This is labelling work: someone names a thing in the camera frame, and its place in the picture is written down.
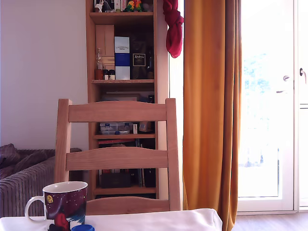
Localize blue coffee capsule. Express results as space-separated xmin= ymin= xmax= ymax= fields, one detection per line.
xmin=71 ymin=224 xmax=95 ymax=231

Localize red coffee capsule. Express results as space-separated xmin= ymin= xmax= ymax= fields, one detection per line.
xmin=48 ymin=213 xmax=71 ymax=231

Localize brown paper packet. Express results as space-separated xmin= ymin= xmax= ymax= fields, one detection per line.
xmin=138 ymin=121 xmax=154 ymax=134

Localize wooden slat-back chair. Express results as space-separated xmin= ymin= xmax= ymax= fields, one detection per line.
xmin=54 ymin=98 xmax=181 ymax=216

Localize clear plastic storage boxes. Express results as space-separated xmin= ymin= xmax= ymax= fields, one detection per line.
xmin=99 ymin=122 xmax=133 ymax=135

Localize red book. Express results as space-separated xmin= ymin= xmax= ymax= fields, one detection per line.
xmin=98 ymin=139 xmax=136 ymax=145

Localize dark glass bottle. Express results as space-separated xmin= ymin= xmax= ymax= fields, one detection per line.
xmin=146 ymin=47 xmax=154 ymax=79

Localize orange curtain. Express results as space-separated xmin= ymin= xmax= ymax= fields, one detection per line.
xmin=182 ymin=0 xmax=243 ymax=231

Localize black whisky box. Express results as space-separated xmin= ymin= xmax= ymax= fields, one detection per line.
xmin=130 ymin=36 xmax=148 ymax=80

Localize blue and white box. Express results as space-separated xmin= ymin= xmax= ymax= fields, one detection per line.
xmin=114 ymin=36 xmax=131 ymax=80

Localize black storage box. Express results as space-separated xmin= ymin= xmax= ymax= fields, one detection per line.
xmin=100 ymin=172 xmax=132 ymax=189

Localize clear glass bottle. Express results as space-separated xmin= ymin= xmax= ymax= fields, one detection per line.
xmin=96 ymin=48 xmax=103 ymax=70

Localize knotted red cloth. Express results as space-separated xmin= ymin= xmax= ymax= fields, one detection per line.
xmin=162 ymin=0 xmax=184 ymax=59

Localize tall wooden bookshelf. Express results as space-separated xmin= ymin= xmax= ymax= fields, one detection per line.
xmin=85 ymin=0 xmax=169 ymax=200

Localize light wooden drawer box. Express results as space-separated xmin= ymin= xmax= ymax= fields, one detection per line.
xmin=95 ymin=25 xmax=115 ymax=72

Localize white tablecloth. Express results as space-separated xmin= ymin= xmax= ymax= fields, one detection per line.
xmin=0 ymin=208 xmax=223 ymax=231

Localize colourful parrot figurine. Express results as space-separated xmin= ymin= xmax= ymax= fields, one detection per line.
xmin=123 ymin=0 xmax=143 ymax=13

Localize dark red starry mug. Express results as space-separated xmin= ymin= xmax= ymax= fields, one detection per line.
xmin=25 ymin=181 xmax=89 ymax=229

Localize white balcony door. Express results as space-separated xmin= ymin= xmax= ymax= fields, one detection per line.
xmin=237 ymin=0 xmax=308 ymax=214

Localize metal door handle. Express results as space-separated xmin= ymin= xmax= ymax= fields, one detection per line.
xmin=299 ymin=67 xmax=308 ymax=84
xmin=276 ymin=75 xmax=291 ymax=94

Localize brown corduroy cushion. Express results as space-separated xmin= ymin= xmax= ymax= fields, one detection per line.
xmin=0 ymin=143 xmax=50 ymax=180

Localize grey corduroy sofa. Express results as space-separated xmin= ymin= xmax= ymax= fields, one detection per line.
xmin=0 ymin=143 xmax=82 ymax=218

